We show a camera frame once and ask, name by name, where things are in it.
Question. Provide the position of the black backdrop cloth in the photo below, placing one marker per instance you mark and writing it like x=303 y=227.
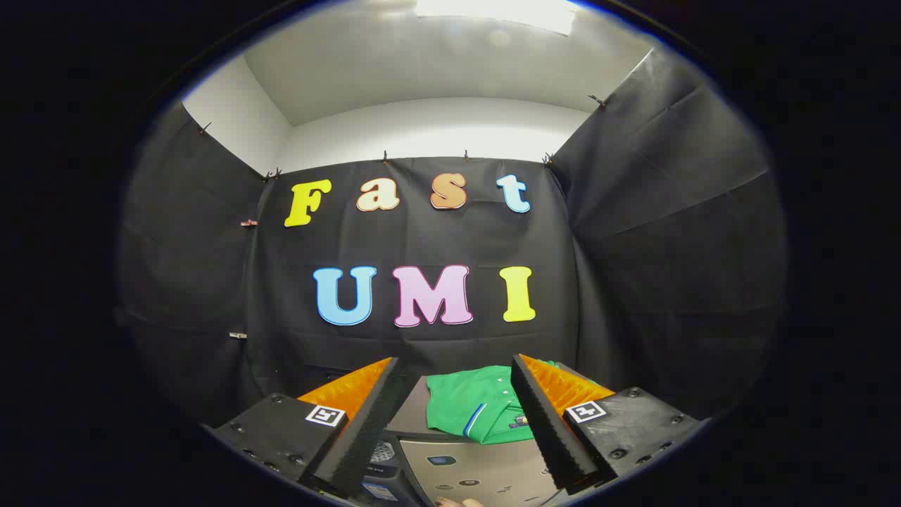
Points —
x=422 y=239

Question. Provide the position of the grey washing machine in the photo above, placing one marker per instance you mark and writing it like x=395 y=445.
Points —
x=387 y=472

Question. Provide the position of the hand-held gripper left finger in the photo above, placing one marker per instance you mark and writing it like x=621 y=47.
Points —
x=366 y=436

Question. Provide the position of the green polo shirt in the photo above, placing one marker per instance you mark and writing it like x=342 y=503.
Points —
x=468 y=405

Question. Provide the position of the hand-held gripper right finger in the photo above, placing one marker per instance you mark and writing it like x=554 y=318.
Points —
x=545 y=429

